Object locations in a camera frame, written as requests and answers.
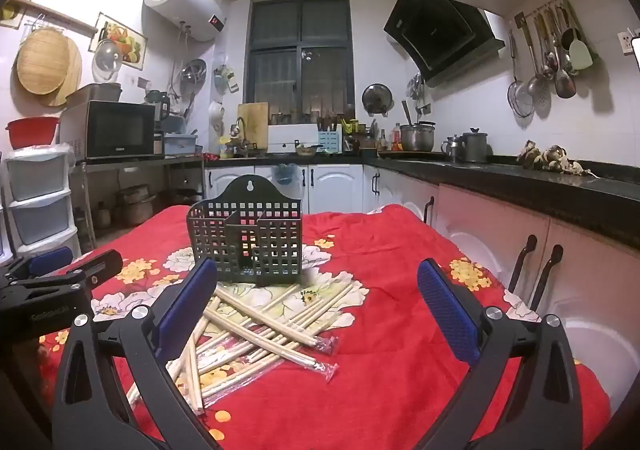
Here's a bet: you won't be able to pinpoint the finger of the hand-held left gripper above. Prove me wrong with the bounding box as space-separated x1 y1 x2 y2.
5 246 73 283
20 250 123 301

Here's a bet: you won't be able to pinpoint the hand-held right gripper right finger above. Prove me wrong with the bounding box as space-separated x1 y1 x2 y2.
415 257 586 450

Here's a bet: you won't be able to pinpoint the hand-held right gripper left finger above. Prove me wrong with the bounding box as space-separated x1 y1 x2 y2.
52 257 221 450

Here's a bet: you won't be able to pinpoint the set of wooden chopsticks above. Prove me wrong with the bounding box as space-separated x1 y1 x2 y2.
125 280 353 416

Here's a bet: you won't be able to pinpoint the dark green plastic utensil holder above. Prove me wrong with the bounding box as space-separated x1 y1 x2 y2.
187 175 303 287

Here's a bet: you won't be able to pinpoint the white plastic drawer tower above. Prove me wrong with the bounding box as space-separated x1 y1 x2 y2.
2 145 81 255

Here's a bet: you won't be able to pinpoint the stacked old pots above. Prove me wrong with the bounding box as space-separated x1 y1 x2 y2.
117 185 156 225

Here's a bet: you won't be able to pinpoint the red floral blanket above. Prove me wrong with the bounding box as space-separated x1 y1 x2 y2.
37 204 613 450

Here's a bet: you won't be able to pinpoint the pink base cabinet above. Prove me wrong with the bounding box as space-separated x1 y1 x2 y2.
435 185 640 381

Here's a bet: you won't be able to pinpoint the metal kitchen rack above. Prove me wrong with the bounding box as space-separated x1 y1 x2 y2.
70 155 206 251

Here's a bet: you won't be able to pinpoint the red plastic basin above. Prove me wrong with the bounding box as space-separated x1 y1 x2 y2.
6 117 61 149

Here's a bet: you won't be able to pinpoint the black microwave oven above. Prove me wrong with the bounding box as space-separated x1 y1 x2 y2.
60 100 157 161

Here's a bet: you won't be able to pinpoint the blue plastic dish box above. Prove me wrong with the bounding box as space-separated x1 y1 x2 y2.
164 132 198 155

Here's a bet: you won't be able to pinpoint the black kitchen countertop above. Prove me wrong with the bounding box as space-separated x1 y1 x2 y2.
205 150 640 251

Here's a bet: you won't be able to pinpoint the small steel kettle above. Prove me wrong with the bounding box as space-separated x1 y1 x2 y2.
441 135 463 163

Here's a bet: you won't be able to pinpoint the white base cabinet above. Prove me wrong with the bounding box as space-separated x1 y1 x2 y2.
205 164 441 225

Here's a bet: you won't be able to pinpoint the blue plastic bag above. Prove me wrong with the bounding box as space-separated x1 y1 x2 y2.
272 164 303 185

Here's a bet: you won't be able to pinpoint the cardboard box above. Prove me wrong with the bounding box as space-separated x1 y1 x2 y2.
65 83 123 108

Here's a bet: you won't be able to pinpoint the dark electric kettle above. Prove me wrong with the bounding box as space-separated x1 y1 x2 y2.
145 90 171 123

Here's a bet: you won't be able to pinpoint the large steel pot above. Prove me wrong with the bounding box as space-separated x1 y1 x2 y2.
400 122 436 151

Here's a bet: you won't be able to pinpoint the pile of ginger roots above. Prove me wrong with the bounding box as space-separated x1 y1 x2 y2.
517 140 598 178

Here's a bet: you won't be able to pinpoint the wooden cutting board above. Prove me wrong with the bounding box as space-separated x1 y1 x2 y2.
237 102 270 151

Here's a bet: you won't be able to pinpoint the round bamboo board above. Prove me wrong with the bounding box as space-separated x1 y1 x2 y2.
17 27 83 108

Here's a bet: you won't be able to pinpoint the glass pot lid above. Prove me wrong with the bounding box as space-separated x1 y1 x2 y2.
94 40 123 80

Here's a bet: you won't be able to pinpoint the blue knife block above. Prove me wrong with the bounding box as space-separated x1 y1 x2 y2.
318 125 343 154

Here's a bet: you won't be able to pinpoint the hanging metal bowl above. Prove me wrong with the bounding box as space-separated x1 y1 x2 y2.
180 58 208 83

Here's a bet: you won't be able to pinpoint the hanging dark pan lid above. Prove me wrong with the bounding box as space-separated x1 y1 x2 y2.
362 84 393 117

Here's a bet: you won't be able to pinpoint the metal mesh strainer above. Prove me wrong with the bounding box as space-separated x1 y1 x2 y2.
507 30 536 119

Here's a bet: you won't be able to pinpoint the metal slotted skimmer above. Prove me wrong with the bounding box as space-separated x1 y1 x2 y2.
527 14 552 113

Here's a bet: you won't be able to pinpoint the metal ladle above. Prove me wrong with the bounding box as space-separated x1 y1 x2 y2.
554 10 577 99

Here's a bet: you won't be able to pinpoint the dark kitchen window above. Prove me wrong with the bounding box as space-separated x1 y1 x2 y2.
245 0 356 125

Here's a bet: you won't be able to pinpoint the white water heater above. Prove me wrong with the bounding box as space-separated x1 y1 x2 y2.
145 0 228 43

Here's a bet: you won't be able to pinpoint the black range hood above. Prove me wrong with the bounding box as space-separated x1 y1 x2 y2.
384 0 506 88

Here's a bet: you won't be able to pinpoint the pale green spatula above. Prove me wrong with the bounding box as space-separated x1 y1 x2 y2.
569 37 594 70

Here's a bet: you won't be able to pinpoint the hanging wall caddy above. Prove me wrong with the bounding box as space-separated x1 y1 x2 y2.
215 64 240 93

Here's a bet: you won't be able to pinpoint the fruit wall poster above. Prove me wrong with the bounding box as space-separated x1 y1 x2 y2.
90 12 148 70

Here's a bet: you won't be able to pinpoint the wooden wall shelf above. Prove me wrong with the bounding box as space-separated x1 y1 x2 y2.
7 0 98 35

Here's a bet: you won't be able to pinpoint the wooden utensil hanging rail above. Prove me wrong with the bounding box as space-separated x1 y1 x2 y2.
514 0 581 28

